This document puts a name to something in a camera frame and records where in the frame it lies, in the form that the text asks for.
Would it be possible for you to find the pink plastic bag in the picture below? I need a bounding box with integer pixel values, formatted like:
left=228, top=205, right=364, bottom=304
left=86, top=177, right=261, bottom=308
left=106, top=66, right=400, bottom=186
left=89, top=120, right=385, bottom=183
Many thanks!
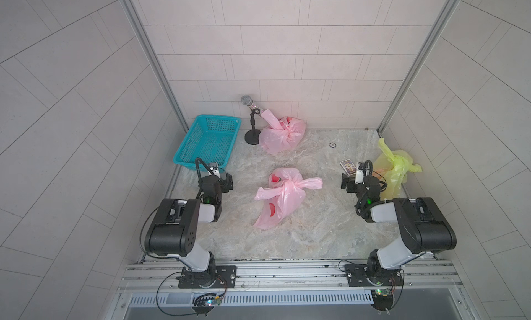
left=253, top=168, right=323, bottom=230
left=259, top=110, right=306, bottom=155

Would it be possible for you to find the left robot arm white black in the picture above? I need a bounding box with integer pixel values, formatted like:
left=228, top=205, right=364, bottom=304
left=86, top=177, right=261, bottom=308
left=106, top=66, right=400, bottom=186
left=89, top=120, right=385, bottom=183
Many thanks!
left=140, top=158, right=234, bottom=288

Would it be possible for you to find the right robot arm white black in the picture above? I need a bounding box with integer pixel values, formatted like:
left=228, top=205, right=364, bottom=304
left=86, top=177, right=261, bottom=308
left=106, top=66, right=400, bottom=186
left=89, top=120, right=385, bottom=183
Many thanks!
left=339, top=160, right=457, bottom=288

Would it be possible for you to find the yellow-green plastic bag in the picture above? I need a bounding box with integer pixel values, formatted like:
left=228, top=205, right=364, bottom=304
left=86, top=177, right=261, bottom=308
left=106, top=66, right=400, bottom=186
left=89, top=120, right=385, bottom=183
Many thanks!
left=373, top=138, right=423, bottom=200

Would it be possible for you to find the pink plastic bag back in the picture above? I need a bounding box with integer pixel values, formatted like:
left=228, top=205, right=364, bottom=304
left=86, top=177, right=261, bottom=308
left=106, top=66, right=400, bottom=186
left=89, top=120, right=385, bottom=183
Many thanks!
left=259, top=110, right=306, bottom=155

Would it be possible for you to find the playing card deck box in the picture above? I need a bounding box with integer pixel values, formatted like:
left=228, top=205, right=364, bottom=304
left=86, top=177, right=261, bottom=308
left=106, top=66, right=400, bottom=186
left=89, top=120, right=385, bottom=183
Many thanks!
left=340, top=159, right=358, bottom=176

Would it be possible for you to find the teal plastic basket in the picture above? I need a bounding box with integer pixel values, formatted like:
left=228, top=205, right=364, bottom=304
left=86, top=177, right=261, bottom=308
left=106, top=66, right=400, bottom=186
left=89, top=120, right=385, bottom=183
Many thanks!
left=173, top=115, right=241, bottom=170

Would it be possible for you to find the microphone on black stand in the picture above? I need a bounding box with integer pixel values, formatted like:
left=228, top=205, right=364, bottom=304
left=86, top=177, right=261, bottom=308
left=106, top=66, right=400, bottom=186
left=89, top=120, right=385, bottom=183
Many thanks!
left=241, top=95, right=261, bottom=145

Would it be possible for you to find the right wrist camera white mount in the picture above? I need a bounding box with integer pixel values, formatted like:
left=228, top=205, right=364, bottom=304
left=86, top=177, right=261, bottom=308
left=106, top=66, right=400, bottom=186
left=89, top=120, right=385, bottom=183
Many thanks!
left=355, top=162, right=365, bottom=184

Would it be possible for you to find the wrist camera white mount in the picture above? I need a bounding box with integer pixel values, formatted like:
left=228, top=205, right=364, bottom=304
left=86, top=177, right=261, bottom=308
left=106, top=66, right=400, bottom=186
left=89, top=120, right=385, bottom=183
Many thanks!
left=355, top=162, right=365, bottom=184
left=208, top=162, right=221, bottom=177

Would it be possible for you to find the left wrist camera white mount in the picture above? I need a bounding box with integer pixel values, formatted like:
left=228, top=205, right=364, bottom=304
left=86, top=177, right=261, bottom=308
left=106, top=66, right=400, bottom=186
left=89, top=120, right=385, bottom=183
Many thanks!
left=208, top=162, right=221, bottom=177

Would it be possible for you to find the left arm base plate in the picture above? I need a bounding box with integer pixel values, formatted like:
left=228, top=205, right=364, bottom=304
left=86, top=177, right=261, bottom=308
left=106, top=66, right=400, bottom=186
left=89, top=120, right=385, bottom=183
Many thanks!
left=178, top=265, right=237, bottom=289

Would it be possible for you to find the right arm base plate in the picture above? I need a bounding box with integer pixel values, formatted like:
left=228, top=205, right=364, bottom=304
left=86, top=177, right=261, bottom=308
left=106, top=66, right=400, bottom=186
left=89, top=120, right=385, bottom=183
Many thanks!
left=343, top=263, right=404, bottom=288

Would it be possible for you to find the left circuit board with cables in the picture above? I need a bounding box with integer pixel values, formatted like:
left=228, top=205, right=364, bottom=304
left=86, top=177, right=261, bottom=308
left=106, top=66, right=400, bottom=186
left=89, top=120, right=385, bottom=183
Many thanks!
left=192, top=293, right=222, bottom=316

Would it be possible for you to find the circuit board with cables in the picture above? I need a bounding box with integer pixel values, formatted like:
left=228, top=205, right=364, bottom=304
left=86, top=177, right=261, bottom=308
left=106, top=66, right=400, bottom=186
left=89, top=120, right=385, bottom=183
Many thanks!
left=371, top=289, right=395, bottom=312
left=192, top=293, right=222, bottom=316

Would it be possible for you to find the right circuit board with cables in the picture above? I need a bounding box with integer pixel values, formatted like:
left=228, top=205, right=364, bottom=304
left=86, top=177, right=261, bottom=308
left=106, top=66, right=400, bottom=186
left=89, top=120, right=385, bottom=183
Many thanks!
left=371, top=289, right=395, bottom=312

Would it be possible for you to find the aluminium rail frame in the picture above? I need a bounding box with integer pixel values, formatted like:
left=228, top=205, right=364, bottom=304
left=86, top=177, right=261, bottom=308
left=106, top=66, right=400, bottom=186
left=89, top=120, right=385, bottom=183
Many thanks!
left=105, top=258, right=478, bottom=319

